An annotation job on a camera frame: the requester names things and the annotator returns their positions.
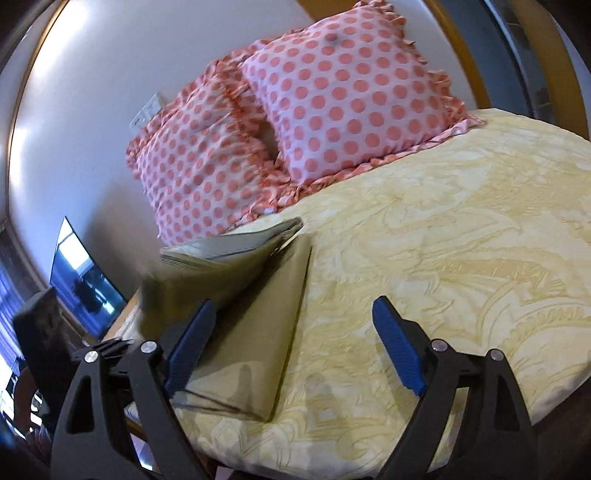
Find flat screen television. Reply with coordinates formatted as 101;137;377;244
49;216;129;339

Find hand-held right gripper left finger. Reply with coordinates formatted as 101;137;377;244
50;299;219;480

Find black chair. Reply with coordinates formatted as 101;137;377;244
12;287;88;430

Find yellow patterned bed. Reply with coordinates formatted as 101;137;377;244
124;107;591;478

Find pink polka dot pillow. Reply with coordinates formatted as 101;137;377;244
241;0;467;182
126;38;305;245

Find white wall switch plate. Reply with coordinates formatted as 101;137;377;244
129;92;165;132

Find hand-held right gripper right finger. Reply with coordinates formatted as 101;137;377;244
372;296;539;480

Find olive green pants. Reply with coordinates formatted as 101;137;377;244
140;218;313;422

